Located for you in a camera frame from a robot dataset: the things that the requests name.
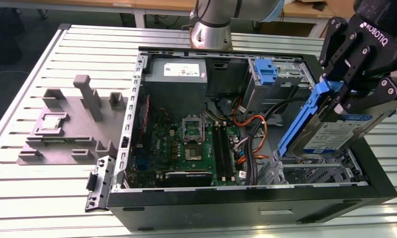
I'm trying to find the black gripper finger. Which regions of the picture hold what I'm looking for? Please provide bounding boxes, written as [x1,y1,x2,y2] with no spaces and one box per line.
[336,78,397,114]
[319,17,374,82]

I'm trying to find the hard disk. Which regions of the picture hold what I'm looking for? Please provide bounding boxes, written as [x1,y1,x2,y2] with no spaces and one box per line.
[276,79,397,161]

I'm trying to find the metal disk bay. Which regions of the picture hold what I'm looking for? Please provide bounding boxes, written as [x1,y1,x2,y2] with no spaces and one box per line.
[267,148,364,186]

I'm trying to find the brown wooden cabinet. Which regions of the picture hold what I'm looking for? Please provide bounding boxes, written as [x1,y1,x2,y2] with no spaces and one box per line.
[323,0,360,39]

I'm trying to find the wide white-framed wooden desk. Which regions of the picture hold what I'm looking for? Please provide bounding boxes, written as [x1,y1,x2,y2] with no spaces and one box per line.
[144,0,338,38]

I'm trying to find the blue plastic drive latch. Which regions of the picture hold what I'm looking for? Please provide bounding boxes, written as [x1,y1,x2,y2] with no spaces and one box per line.
[255,59,280,86]

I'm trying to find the grey metal drive cage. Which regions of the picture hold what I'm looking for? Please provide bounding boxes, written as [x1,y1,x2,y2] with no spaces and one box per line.
[243,57,322,118]

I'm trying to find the black RAM slot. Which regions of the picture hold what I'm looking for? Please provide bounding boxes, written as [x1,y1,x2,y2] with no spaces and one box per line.
[220,121,239,182]
[211,121,228,183]

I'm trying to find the metal socket cover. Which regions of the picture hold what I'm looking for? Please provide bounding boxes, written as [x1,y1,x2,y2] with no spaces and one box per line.
[182,115,207,146]

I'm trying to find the grey power supply unit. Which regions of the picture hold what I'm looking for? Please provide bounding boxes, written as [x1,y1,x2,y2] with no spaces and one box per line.
[142,58,208,121]

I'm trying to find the CPU socket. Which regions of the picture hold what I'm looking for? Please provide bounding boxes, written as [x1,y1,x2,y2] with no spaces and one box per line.
[184,144,207,162]

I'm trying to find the green motherboard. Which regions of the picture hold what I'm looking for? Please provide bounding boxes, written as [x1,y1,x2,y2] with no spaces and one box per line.
[126,116,250,188]

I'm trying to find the black graphics card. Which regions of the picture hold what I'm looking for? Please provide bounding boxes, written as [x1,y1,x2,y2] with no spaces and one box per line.
[155,170,215,188]

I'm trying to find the black open PC case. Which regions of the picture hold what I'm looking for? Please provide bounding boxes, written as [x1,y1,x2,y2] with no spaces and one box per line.
[106,46,397,233]

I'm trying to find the grey expansion card retainer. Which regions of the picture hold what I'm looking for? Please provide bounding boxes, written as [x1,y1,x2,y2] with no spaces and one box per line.
[86,155,118,213]

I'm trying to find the grey parts rack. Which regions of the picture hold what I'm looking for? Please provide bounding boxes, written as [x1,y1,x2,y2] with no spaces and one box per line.
[15,74,130,166]

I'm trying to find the silver CPU chip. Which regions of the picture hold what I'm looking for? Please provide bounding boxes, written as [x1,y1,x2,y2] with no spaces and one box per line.
[40,116,63,130]

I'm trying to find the black office chair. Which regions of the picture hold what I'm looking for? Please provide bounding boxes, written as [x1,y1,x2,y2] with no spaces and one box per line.
[0,7,24,65]

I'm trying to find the orange wire bundle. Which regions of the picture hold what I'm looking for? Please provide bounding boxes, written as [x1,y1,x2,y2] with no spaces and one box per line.
[232,96,270,165]

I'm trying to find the black cable bundle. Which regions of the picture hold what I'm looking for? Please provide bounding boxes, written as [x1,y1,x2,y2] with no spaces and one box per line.
[244,96,314,186]

